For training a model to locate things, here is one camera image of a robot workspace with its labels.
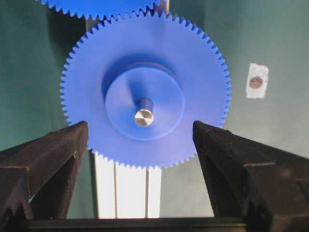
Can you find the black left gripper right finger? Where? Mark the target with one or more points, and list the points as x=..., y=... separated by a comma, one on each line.
x=244, y=178

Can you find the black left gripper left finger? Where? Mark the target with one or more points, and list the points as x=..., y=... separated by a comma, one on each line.
x=38, y=178

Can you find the small blue plastic gear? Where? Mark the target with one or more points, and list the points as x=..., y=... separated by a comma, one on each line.
x=167, y=59

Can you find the free steel shaft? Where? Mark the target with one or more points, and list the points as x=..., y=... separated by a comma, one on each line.
x=144, y=116

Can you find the large blue plastic gear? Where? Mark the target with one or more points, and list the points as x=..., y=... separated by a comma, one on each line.
x=100, y=8

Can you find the white tape with coin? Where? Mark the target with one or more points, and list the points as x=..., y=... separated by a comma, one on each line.
x=257, y=81

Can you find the aluminium extrusion rail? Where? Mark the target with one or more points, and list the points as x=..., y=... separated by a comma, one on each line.
x=124, y=191

